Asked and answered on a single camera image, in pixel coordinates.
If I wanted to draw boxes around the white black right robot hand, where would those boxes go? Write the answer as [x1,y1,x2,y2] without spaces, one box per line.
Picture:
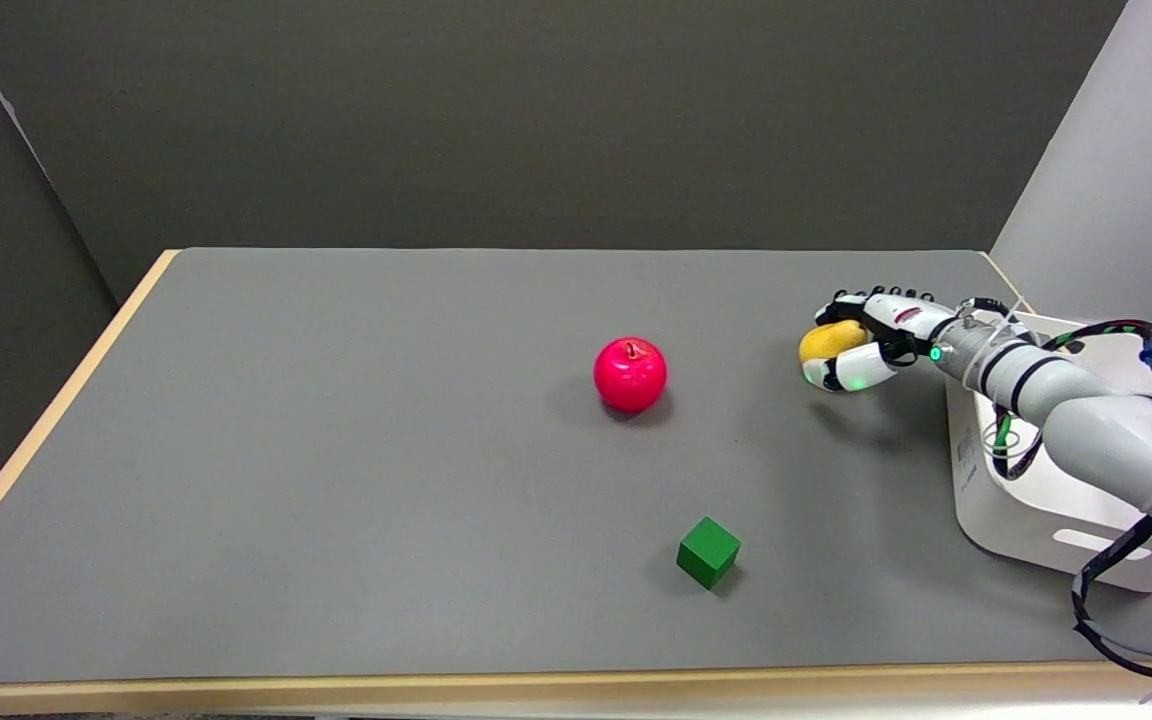
[802,288,959,393]

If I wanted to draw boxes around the yellow pear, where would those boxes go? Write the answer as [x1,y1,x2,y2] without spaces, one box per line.
[799,320,871,365]

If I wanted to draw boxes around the white plastic bin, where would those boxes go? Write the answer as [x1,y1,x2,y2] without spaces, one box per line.
[946,312,1152,594]

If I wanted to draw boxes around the red apple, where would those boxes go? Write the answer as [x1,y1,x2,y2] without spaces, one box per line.
[593,337,668,414]

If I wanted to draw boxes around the green cube block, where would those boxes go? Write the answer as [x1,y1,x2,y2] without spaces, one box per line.
[676,516,742,590]

